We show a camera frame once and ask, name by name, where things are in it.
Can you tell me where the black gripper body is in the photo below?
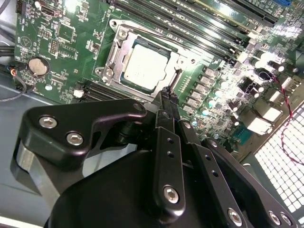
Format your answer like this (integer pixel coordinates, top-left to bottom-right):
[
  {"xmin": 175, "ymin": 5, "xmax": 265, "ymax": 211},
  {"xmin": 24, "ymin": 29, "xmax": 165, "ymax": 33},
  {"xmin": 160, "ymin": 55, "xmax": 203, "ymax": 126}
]
[{"xmin": 44, "ymin": 147, "xmax": 225, "ymax": 228}]

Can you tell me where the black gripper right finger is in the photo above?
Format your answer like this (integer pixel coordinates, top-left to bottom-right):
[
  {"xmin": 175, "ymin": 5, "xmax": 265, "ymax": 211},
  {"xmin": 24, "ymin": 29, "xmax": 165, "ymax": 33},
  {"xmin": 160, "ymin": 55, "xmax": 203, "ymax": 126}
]
[{"xmin": 169, "ymin": 90, "xmax": 299, "ymax": 228}]

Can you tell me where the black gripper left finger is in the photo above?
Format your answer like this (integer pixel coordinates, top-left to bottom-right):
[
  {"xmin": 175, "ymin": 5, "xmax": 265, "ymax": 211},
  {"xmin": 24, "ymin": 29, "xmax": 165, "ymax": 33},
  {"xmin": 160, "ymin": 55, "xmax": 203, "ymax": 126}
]
[{"xmin": 9, "ymin": 89, "xmax": 187, "ymax": 218}]

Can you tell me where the metal socket cover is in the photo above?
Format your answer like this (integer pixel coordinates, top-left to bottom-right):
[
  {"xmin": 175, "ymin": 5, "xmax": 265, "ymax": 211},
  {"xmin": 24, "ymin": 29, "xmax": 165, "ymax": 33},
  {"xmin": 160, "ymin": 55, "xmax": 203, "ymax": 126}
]
[{"xmin": 109, "ymin": 29, "xmax": 198, "ymax": 98}]

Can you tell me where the silver cpu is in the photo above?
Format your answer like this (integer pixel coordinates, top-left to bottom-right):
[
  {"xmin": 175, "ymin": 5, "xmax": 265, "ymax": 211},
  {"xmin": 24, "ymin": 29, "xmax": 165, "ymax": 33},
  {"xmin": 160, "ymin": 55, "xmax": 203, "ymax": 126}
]
[{"xmin": 119, "ymin": 38, "xmax": 178, "ymax": 92}]

